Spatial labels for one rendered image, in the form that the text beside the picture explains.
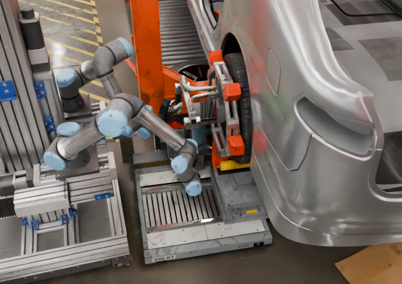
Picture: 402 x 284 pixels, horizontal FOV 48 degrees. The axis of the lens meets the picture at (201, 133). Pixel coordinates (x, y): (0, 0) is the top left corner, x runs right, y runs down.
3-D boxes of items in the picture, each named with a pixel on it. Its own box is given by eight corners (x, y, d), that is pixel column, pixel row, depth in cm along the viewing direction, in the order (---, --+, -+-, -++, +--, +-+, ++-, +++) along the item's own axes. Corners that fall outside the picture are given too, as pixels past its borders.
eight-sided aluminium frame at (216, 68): (235, 174, 266) (241, 99, 231) (225, 176, 265) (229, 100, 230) (216, 118, 306) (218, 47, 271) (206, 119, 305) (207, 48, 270)
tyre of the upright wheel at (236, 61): (274, 31, 246) (246, 71, 310) (231, 35, 242) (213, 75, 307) (295, 150, 234) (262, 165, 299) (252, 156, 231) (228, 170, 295)
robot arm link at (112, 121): (67, 156, 231) (139, 110, 202) (54, 176, 219) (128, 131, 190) (49, 140, 226) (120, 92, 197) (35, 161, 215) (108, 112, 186)
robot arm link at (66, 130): (88, 139, 237) (84, 119, 228) (78, 156, 227) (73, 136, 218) (67, 136, 239) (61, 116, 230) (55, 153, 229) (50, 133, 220)
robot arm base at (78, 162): (62, 171, 233) (58, 157, 227) (61, 152, 244) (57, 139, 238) (91, 166, 236) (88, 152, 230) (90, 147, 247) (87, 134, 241)
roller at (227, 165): (263, 167, 284) (264, 160, 281) (217, 173, 280) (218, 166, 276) (260, 160, 289) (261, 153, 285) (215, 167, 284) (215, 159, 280)
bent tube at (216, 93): (225, 113, 245) (226, 97, 239) (190, 117, 242) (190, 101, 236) (218, 94, 259) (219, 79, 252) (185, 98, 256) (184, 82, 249)
